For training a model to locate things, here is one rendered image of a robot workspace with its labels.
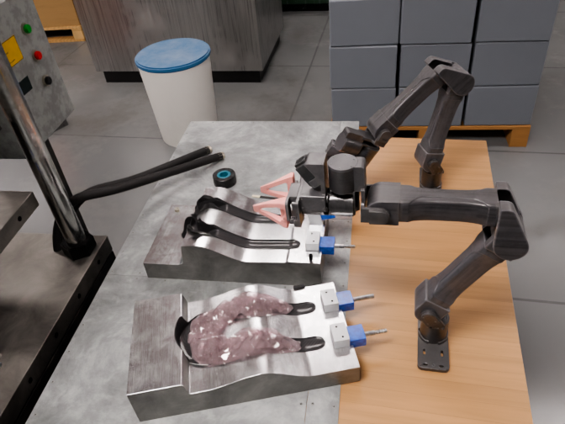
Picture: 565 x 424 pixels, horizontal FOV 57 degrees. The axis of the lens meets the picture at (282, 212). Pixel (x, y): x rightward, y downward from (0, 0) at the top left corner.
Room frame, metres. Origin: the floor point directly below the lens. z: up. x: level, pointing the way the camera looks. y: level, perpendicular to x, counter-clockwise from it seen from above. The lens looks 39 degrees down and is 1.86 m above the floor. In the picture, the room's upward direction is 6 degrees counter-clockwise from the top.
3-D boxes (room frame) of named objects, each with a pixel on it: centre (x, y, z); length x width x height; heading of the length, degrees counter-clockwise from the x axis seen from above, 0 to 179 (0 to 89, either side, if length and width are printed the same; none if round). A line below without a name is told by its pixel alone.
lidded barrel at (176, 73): (3.27, 0.59, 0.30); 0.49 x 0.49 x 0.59
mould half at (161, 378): (0.77, 0.13, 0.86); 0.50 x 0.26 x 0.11; 95
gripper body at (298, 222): (0.84, -0.06, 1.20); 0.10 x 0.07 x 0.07; 164
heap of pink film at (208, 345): (0.78, 0.12, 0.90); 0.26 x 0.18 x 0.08; 95
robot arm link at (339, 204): (0.82, -0.12, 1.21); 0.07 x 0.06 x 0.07; 74
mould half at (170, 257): (1.14, 0.13, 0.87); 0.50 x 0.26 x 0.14; 78
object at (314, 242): (1.02, -0.12, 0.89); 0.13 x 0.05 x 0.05; 77
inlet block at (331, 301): (0.85, -0.14, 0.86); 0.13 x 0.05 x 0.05; 95
